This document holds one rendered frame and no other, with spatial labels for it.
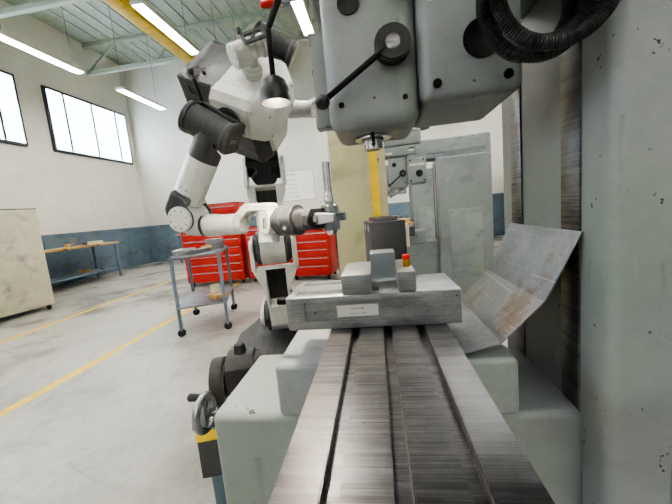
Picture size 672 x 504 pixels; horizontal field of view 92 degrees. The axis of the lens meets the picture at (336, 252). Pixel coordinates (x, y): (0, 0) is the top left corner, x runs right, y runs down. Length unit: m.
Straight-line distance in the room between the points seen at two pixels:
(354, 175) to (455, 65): 1.87
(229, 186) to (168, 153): 2.23
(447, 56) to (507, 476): 0.66
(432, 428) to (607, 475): 0.51
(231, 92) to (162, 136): 10.98
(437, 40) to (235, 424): 0.91
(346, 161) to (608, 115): 2.03
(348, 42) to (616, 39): 0.44
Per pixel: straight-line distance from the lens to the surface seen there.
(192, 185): 1.06
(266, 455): 0.89
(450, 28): 0.77
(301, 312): 0.68
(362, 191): 2.53
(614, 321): 0.73
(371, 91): 0.74
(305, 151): 10.16
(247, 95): 1.10
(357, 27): 0.79
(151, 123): 12.34
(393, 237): 1.11
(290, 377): 0.75
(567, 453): 0.90
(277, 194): 1.36
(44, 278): 6.86
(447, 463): 0.37
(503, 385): 0.77
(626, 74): 0.71
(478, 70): 0.75
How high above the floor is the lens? 1.15
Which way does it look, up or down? 7 degrees down
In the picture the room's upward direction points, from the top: 5 degrees counter-clockwise
